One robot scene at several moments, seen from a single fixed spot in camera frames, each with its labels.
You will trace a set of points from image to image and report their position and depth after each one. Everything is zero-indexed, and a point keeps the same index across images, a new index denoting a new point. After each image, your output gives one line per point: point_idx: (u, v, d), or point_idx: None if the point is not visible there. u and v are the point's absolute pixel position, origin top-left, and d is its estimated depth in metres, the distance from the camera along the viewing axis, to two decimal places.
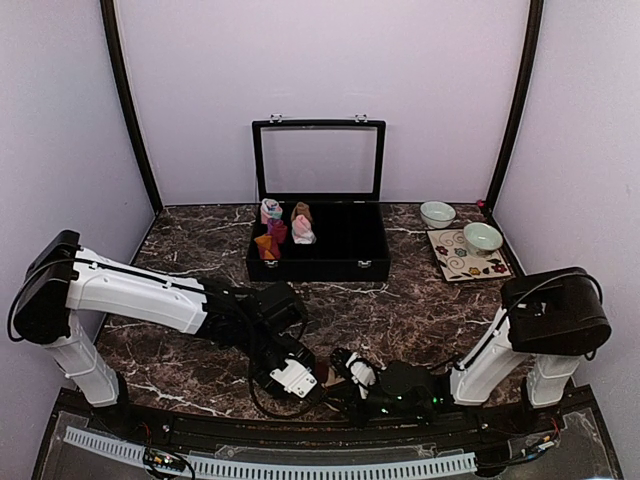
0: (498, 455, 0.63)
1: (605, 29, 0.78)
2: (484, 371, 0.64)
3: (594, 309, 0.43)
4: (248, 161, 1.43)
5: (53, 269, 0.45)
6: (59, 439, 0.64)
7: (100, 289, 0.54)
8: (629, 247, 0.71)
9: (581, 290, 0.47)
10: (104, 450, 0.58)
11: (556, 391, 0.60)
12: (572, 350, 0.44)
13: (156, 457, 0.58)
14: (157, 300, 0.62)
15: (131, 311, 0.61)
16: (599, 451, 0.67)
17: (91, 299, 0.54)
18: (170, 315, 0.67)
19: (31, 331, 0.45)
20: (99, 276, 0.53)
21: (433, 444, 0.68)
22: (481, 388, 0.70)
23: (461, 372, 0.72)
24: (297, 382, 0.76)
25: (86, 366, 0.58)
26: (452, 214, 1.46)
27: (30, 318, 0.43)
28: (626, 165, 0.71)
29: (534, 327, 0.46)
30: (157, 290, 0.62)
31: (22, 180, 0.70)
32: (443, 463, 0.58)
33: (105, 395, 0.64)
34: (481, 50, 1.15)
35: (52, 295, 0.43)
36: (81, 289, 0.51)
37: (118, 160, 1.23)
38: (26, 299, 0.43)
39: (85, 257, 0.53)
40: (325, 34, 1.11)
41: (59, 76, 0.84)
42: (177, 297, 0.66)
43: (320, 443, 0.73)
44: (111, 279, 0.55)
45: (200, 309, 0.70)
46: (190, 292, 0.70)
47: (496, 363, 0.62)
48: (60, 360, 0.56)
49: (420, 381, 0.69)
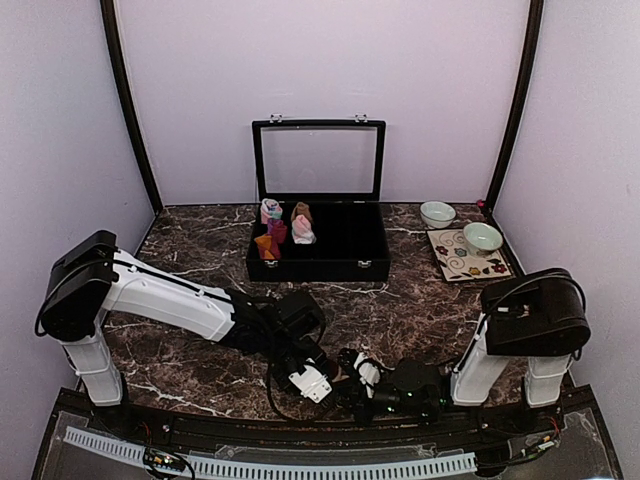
0: (498, 455, 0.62)
1: (605, 29, 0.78)
2: (475, 374, 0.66)
3: (571, 310, 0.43)
4: (248, 161, 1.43)
5: (92, 268, 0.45)
6: (59, 439, 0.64)
7: (136, 292, 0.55)
8: (628, 247, 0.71)
9: (560, 291, 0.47)
10: (104, 450, 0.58)
11: (552, 391, 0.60)
12: (552, 350, 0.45)
13: (156, 457, 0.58)
14: (190, 306, 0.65)
15: (162, 316, 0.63)
16: (600, 452, 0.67)
17: (125, 302, 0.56)
18: (201, 322, 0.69)
19: (57, 328, 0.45)
20: (137, 280, 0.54)
21: (432, 444, 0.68)
22: (475, 390, 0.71)
23: (457, 374, 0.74)
24: (312, 388, 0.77)
25: (101, 366, 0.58)
26: (452, 214, 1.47)
27: (56, 316, 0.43)
28: (627, 164, 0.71)
29: (514, 329, 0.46)
30: (190, 297, 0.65)
31: (21, 179, 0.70)
32: (443, 463, 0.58)
33: (110, 395, 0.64)
34: (482, 50, 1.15)
35: (87, 295, 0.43)
36: (118, 292, 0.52)
37: (118, 160, 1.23)
38: (56, 297, 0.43)
39: (123, 261, 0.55)
40: (325, 35, 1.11)
41: (59, 76, 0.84)
42: (208, 305, 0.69)
43: (320, 442, 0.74)
44: (148, 284, 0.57)
45: (228, 317, 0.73)
46: (219, 301, 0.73)
47: (483, 366, 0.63)
48: (74, 358, 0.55)
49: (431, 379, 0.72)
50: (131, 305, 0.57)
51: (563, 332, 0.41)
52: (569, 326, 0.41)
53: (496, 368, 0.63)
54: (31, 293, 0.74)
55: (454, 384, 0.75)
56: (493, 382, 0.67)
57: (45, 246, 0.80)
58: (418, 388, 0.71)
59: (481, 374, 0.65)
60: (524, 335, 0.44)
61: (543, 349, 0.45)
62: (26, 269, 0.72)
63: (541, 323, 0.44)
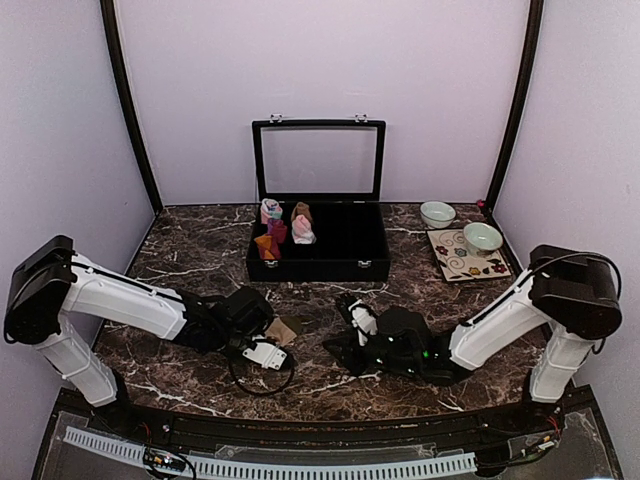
0: (497, 455, 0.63)
1: (605, 29, 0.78)
2: (491, 331, 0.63)
3: (610, 296, 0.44)
4: (248, 160, 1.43)
5: (52, 271, 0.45)
6: (59, 439, 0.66)
7: (95, 293, 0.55)
8: (628, 247, 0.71)
9: (600, 276, 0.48)
10: (104, 450, 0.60)
11: (557, 387, 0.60)
12: (579, 327, 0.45)
13: (156, 457, 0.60)
14: (145, 306, 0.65)
15: (118, 317, 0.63)
16: (599, 452, 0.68)
17: (85, 304, 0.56)
18: (154, 322, 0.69)
19: (21, 332, 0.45)
20: (94, 280, 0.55)
21: (432, 443, 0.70)
22: (482, 350, 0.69)
23: (467, 330, 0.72)
24: (271, 357, 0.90)
25: (80, 364, 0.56)
26: (452, 213, 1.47)
27: (20, 318, 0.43)
28: (627, 164, 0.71)
29: (564, 289, 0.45)
30: (146, 297, 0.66)
31: (22, 179, 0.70)
32: (443, 463, 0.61)
33: (103, 392, 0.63)
34: (481, 51, 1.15)
35: (47, 296, 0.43)
36: (78, 292, 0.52)
37: (117, 160, 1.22)
38: (17, 301, 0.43)
39: (80, 262, 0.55)
40: (323, 34, 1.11)
41: (59, 78, 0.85)
42: (162, 304, 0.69)
43: (320, 442, 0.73)
44: (107, 285, 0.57)
45: (180, 315, 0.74)
46: (173, 301, 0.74)
47: (505, 322, 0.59)
48: (53, 360, 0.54)
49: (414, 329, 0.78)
50: (89, 307, 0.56)
51: (605, 310, 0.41)
52: (608, 306, 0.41)
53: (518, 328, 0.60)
54: None
55: (459, 340, 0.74)
56: (500, 343, 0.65)
57: None
58: (400, 333, 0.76)
59: (496, 331, 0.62)
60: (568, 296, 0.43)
61: (572, 321, 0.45)
62: None
63: (585, 293, 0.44)
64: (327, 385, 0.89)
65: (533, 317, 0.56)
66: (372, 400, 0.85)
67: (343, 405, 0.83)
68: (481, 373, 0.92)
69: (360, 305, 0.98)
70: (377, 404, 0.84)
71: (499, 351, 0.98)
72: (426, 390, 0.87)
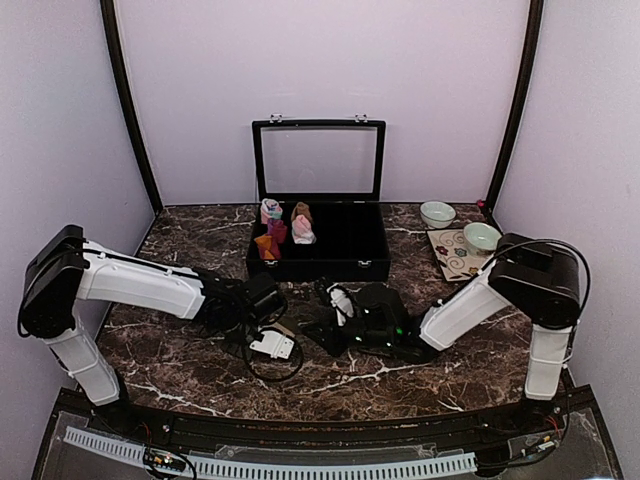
0: (497, 455, 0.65)
1: (605, 29, 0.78)
2: (454, 309, 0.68)
3: (571, 287, 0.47)
4: (248, 161, 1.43)
5: (65, 259, 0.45)
6: (60, 439, 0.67)
7: (108, 278, 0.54)
8: (627, 247, 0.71)
9: (563, 268, 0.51)
10: (105, 450, 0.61)
11: (549, 385, 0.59)
12: (537, 314, 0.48)
13: (156, 457, 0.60)
14: (160, 285, 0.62)
15: (136, 299, 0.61)
16: (599, 451, 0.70)
17: (101, 289, 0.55)
18: (172, 301, 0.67)
19: (39, 326, 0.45)
20: (107, 265, 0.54)
21: (432, 443, 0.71)
22: (447, 329, 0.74)
23: (436, 309, 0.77)
24: (279, 347, 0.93)
25: (89, 361, 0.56)
26: (452, 213, 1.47)
27: (36, 311, 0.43)
28: (627, 164, 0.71)
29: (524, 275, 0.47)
30: (160, 276, 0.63)
31: (22, 180, 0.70)
32: (443, 463, 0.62)
33: (106, 390, 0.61)
34: (481, 51, 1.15)
35: (61, 285, 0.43)
36: (92, 278, 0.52)
37: (118, 160, 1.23)
38: (33, 293, 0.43)
39: (92, 249, 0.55)
40: (323, 35, 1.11)
41: (59, 78, 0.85)
42: (177, 283, 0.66)
43: (320, 443, 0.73)
44: (119, 268, 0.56)
45: (198, 291, 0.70)
46: (190, 279, 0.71)
47: (468, 301, 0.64)
48: (62, 356, 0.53)
49: (387, 302, 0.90)
50: (106, 292, 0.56)
51: (561, 299, 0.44)
52: (564, 295, 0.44)
53: (479, 310, 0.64)
54: None
55: (429, 318, 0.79)
56: (463, 324, 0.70)
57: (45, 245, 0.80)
58: (374, 304, 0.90)
59: (458, 309, 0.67)
60: (527, 282, 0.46)
61: (531, 307, 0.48)
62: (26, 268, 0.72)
63: (544, 280, 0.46)
64: (327, 385, 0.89)
65: (490, 299, 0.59)
66: (372, 400, 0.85)
67: (343, 405, 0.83)
68: (480, 373, 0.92)
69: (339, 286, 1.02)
70: (377, 404, 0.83)
71: (499, 351, 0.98)
72: (426, 390, 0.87)
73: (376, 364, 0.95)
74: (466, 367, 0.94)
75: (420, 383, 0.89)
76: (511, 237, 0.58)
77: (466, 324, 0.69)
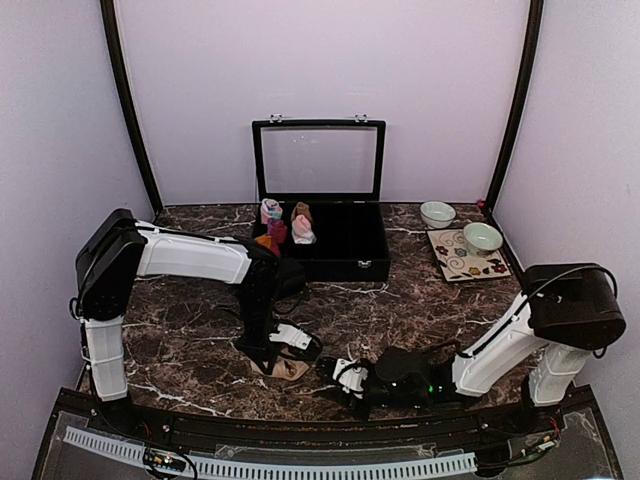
0: (497, 455, 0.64)
1: (605, 29, 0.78)
2: (493, 361, 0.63)
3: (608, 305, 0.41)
4: (248, 161, 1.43)
5: (123, 237, 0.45)
6: (59, 439, 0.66)
7: (165, 250, 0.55)
8: (627, 247, 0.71)
9: (597, 288, 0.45)
10: (104, 451, 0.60)
11: (557, 391, 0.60)
12: (585, 342, 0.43)
13: (156, 458, 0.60)
14: (211, 253, 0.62)
15: (191, 270, 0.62)
16: (599, 451, 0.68)
17: (159, 262, 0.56)
18: (225, 267, 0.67)
19: (99, 307, 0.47)
20: (162, 239, 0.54)
21: (432, 443, 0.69)
22: (486, 379, 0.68)
23: (467, 362, 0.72)
24: (298, 338, 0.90)
25: (115, 352, 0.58)
26: (452, 213, 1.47)
27: (103, 290, 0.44)
28: (626, 165, 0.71)
29: (556, 314, 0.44)
30: (210, 244, 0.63)
31: (22, 180, 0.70)
32: (443, 463, 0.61)
33: (116, 386, 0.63)
34: (481, 51, 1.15)
35: (124, 260, 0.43)
36: (151, 252, 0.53)
37: (118, 160, 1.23)
38: (96, 275, 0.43)
39: (145, 226, 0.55)
40: (322, 36, 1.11)
41: (59, 77, 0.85)
42: (226, 249, 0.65)
43: (321, 443, 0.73)
44: (174, 241, 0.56)
45: (244, 256, 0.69)
46: (234, 244, 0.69)
47: (507, 352, 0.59)
48: (93, 344, 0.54)
49: (416, 369, 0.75)
50: (163, 265, 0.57)
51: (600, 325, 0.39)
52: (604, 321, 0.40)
53: (517, 357, 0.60)
54: (30, 293, 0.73)
55: (462, 371, 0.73)
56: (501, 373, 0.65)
57: (45, 245, 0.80)
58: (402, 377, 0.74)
59: (497, 360, 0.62)
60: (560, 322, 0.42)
61: (577, 339, 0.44)
62: (26, 268, 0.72)
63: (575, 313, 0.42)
64: (327, 385, 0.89)
65: (530, 343, 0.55)
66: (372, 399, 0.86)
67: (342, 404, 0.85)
68: None
69: (343, 366, 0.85)
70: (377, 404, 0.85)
71: None
72: None
73: None
74: None
75: None
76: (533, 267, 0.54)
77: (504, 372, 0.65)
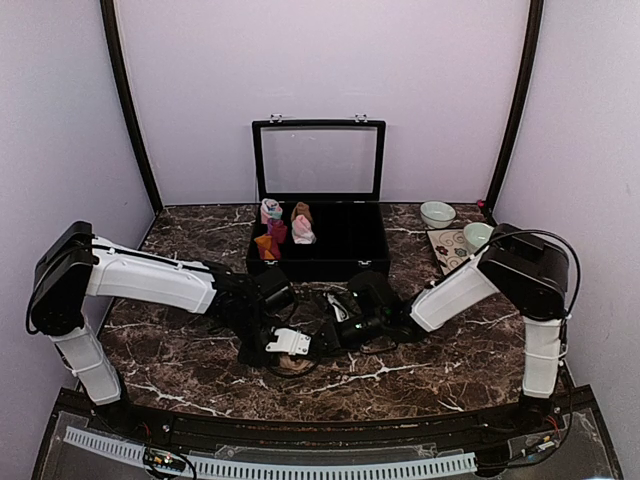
0: (498, 456, 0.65)
1: (605, 30, 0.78)
2: (447, 293, 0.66)
3: (558, 279, 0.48)
4: (249, 161, 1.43)
5: (74, 255, 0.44)
6: (60, 439, 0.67)
7: (118, 273, 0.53)
8: (625, 246, 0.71)
9: (555, 263, 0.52)
10: (104, 450, 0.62)
11: (548, 383, 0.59)
12: (523, 302, 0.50)
13: (155, 458, 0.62)
14: (173, 281, 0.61)
15: (147, 295, 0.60)
16: (599, 451, 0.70)
17: (109, 285, 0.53)
18: (185, 296, 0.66)
19: (49, 323, 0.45)
20: (117, 260, 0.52)
21: (432, 444, 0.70)
22: (435, 310, 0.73)
23: (430, 289, 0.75)
24: (297, 345, 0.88)
25: (94, 360, 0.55)
26: (452, 213, 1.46)
27: (45, 308, 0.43)
28: (626, 165, 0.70)
29: (511, 261, 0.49)
30: (170, 271, 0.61)
31: (22, 180, 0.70)
32: (442, 463, 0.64)
33: (108, 390, 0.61)
34: (481, 51, 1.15)
35: (71, 279, 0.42)
36: (101, 275, 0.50)
37: (118, 160, 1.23)
38: (43, 290, 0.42)
39: (100, 244, 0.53)
40: (322, 37, 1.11)
41: (59, 76, 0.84)
42: (189, 278, 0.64)
43: (320, 443, 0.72)
44: (129, 264, 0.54)
45: (209, 286, 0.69)
46: (200, 272, 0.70)
47: (460, 284, 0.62)
48: (66, 355, 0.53)
49: (372, 282, 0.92)
50: (115, 288, 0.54)
51: (545, 288, 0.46)
52: (550, 288, 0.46)
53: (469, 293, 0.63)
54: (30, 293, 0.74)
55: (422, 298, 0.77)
56: (455, 307, 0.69)
57: (45, 246, 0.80)
58: (361, 288, 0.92)
59: (450, 293, 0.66)
60: (515, 269, 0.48)
61: (518, 296, 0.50)
62: (26, 268, 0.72)
63: (532, 270, 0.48)
64: (327, 385, 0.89)
65: (481, 285, 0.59)
66: (372, 400, 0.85)
67: (343, 405, 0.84)
68: (480, 373, 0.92)
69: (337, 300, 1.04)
70: (377, 404, 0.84)
71: (499, 351, 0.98)
72: (426, 390, 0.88)
73: (376, 365, 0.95)
74: (466, 367, 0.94)
75: (419, 383, 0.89)
76: (506, 226, 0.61)
77: (457, 306, 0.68)
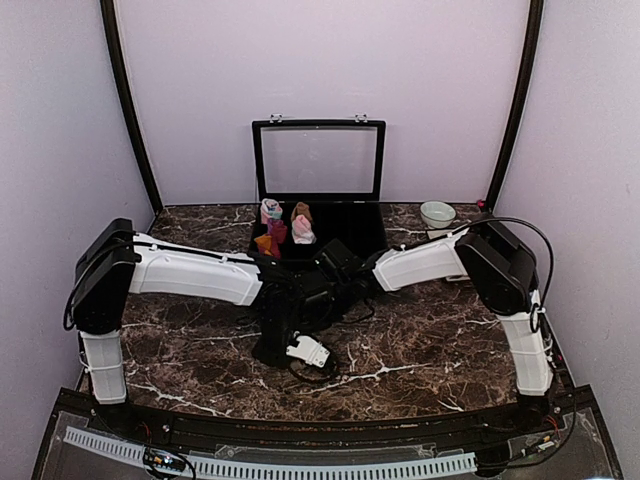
0: (497, 455, 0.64)
1: (605, 29, 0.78)
2: (419, 261, 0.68)
3: (522, 278, 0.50)
4: (249, 160, 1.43)
5: (115, 253, 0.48)
6: (59, 438, 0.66)
7: (162, 269, 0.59)
8: (625, 246, 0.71)
9: (523, 263, 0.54)
10: (105, 450, 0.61)
11: (540, 379, 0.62)
12: (486, 294, 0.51)
13: (156, 457, 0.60)
14: (213, 274, 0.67)
15: (191, 289, 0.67)
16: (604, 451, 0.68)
17: (155, 280, 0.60)
18: (229, 288, 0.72)
19: (90, 322, 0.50)
20: (159, 257, 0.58)
21: (432, 443, 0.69)
22: (402, 273, 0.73)
23: (398, 252, 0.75)
24: (316, 355, 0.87)
25: (113, 361, 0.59)
26: (452, 213, 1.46)
27: (90, 307, 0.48)
28: (626, 165, 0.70)
29: (491, 254, 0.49)
30: (213, 264, 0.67)
31: (22, 181, 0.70)
32: (443, 463, 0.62)
33: (114, 392, 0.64)
34: (481, 51, 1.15)
35: (115, 276, 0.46)
36: (145, 271, 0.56)
37: (117, 160, 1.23)
38: (88, 288, 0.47)
39: (143, 241, 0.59)
40: (322, 36, 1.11)
41: (59, 78, 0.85)
42: (232, 270, 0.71)
43: (321, 443, 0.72)
44: (171, 260, 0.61)
45: (253, 278, 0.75)
46: (245, 266, 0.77)
47: (434, 259, 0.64)
48: (91, 351, 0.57)
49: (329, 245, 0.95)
50: (162, 282, 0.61)
51: (511, 287, 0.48)
52: (515, 287, 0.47)
53: (437, 267, 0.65)
54: (30, 294, 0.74)
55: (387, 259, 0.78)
56: (418, 275, 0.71)
57: (44, 246, 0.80)
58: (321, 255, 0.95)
59: (423, 261, 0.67)
60: (492, 262, 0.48)
61: (483, 286, 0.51)
62: (26, 268, 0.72)
63: (503, 266, 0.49)
64: (328, 385, 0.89)
65: (453, 263, 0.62)
66: (372, 400, 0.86)
67: (343, 404, 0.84)
68: (480, 373, 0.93)
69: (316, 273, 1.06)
70: (377, 404, 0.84)
71: (499, 351, 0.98)
72: (426, 390, 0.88)
73: (376, 365, 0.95)
74: (467, 367, 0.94)
75: (419, 383, 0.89)
76: (487, 215, 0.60)
77: (420, 275, 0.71)
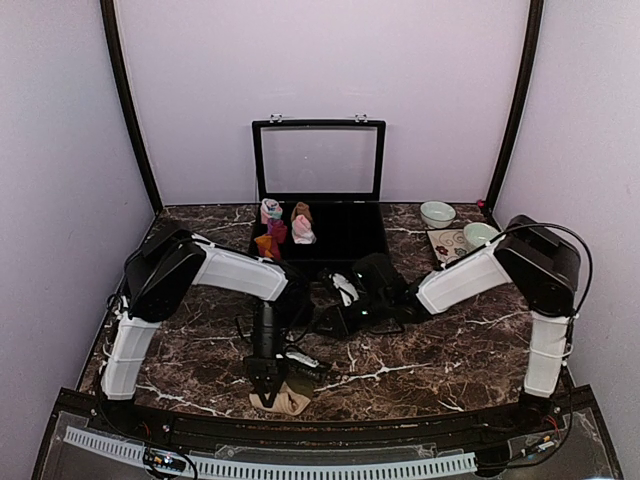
0: (498, 455, 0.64)
1: (605, 29, 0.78)
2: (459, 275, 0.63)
3: (571, 278, 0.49)
4: (249, 161, 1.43)
5: (185, 248, 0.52)
6: (60, 439, 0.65)
7: (217, 264, 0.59)
8: (625, 247, 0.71)
9: (569, 264, 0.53)
10: (105, 450, 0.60)
11: (550, 381, 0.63)
12: (533, 296, 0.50)
13: (156, 458, 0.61)
14: (255, 270, 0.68)
15: (232, 284, 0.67)
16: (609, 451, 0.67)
17: (208, 274, 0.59)
18: (261, 285, 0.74)
19: (152, 309, 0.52)
20: (217, 253, 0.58)
21: (432, 443, 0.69)
22: (446, 292, 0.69)
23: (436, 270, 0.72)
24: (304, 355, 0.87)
25: (139, 355, 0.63)
26: (452, 213, 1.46)
27: (155, 295, 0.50)
28: (626, 165, 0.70)
29: (532, 255, 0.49)
30: (254, 262, 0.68)
31: (23, 181, 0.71)
32: (443, 463, 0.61)
33: (127, 388, 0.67)
34: (481, 51, 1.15)
35: (189, 269, 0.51)
36: (206, 265, 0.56)
37: (117, 160, 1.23)
38: (158, 278, 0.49)
39: (202, 239, 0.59)
40: (321, 36, 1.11)
41: (58, 78, 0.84)
42: (267, 268, 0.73)
43: (321, 442, 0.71)
44: (226, 256, 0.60)
45: (282, 277, 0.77)
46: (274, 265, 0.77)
47: (475, 270, 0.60)
48: (126, 342, 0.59)
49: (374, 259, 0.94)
50: (212, 276, 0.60)
51: (559, 285, 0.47)
52: (562, 284, 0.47)
53: (483, 278, 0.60)
54: (30, 294, 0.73)
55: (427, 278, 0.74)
56: (466, 290, 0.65)
57: (44, 246, 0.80)
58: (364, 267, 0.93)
59: (464, 274, 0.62)
60: (535, 262, 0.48)
61: (527, 289, 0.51)
62: (26, 269, 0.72)
63: (547, 265, 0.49)
64: (328, 386, 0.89)
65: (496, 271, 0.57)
66: (372, 400, 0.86)
67: (343, 404, 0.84)
68: (480, 373, 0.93)
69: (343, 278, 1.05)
70: (377, 404, 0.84)
71: (499, 351, 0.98)
72: (426, 390, 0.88)
73: (376, 365, 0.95)
74: (467, 367, 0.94)
75: (419, 383, 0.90)
76: (523, 220, 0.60)
77: (466, 290, 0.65)
